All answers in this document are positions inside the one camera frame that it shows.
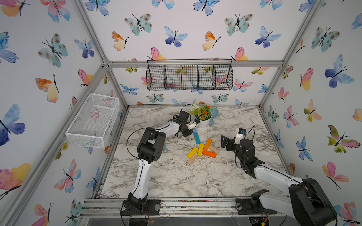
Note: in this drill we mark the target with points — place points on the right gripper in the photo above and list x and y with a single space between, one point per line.
231 142

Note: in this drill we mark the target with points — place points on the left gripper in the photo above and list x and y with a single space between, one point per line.
187 134

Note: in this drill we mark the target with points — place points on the amber orange block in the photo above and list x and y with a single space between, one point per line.
208 144

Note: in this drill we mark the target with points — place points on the red orange block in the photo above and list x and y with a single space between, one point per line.
209 154

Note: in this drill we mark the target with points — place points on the teal block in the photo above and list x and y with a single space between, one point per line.
196 136

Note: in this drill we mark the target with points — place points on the yellow block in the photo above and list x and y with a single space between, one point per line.
200 150
192 152

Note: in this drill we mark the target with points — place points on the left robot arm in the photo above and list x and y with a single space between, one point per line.
150 149

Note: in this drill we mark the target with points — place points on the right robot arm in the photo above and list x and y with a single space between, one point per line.
303 199

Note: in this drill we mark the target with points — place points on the natural wood block right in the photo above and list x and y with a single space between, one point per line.
214 150

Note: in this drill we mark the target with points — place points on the white pot with flowers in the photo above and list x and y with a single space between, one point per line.
202 113

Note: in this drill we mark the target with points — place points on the light blue dustpan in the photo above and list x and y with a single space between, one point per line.
214 114

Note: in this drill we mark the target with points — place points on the natural wood printed block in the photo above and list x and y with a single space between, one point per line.
192 159

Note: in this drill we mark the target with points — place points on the black wire wall basket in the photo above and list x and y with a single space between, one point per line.
189 74

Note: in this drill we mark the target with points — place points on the white mesh wall basket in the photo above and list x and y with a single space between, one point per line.
92 125

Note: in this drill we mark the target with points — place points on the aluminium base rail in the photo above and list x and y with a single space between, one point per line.
177 207

